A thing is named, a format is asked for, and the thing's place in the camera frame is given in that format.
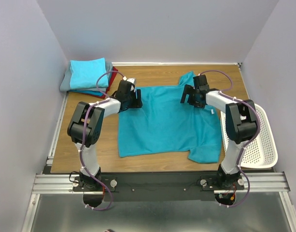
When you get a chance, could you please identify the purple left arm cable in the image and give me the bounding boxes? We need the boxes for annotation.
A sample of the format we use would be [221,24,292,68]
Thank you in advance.
[80,71,129,212]

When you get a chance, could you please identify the white perforated laundry basket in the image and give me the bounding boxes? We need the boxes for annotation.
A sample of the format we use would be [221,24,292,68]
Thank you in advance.
[220,103,279,169]

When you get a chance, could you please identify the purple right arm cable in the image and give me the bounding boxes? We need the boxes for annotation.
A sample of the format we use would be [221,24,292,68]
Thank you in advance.
[197,70,261,209]

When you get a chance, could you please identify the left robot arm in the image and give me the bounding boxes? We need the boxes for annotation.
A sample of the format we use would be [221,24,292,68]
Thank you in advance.
[67,77,142,191]

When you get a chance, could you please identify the aluminium rail frame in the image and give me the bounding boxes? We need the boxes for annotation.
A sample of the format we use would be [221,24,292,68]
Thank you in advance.
[22,62,296,232]

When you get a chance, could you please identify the teal t-shirt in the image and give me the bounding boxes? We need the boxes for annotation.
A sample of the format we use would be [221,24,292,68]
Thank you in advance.
[118,72,222,163]

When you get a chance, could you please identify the folded red t-shirt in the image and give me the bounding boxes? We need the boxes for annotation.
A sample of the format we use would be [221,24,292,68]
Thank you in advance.
[92,67,118,99]

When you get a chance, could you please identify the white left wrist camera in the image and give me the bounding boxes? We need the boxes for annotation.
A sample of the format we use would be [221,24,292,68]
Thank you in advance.
[122,76,136,91]

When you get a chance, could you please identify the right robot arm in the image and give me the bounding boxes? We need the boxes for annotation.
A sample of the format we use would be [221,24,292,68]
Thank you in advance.
[180,74,260,189]

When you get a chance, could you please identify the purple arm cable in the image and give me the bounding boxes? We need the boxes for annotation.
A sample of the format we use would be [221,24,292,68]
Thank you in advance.
[80,71,129,212]
[197,70,261,209]

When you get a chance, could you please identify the folded light blue t-shirt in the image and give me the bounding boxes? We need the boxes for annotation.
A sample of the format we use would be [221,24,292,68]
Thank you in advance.
[70,58,107,89]

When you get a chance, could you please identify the folded grey t-shirt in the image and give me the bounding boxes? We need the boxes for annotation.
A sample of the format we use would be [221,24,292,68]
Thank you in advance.
[60,61,113,92]

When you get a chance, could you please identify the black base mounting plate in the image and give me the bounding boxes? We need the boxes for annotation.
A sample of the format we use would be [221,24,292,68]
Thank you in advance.
[69,171,245,207]

